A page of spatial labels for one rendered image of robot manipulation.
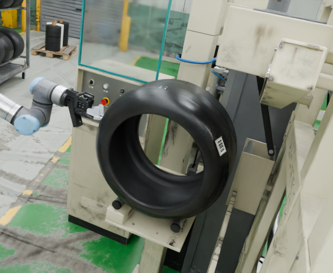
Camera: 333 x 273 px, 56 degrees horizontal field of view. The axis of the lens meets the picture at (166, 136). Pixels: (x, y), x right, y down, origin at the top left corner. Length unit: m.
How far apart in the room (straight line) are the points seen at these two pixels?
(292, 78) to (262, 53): 0.13
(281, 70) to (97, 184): 1.85
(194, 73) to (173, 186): 0.55
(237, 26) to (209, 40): 0.65
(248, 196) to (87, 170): 1.23
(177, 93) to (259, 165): 0.55
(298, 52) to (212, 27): 0.78
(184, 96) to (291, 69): 0.52
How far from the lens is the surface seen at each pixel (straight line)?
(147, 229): 1.50
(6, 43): 5.46
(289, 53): 0.73
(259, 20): 0.82
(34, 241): 2.60
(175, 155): 1.64
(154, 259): 2.07
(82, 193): 2.48
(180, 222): 1.39
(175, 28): 10.46
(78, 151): 2.33
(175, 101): 1.14
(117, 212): 1.47
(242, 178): 1.54
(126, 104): 1.21
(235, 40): 0.82
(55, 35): 7.89
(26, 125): 1.42
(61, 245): 2.55
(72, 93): 1.44
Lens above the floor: 1.78
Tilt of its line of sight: 24 degrees down
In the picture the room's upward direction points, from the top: 11 degrees clockwise
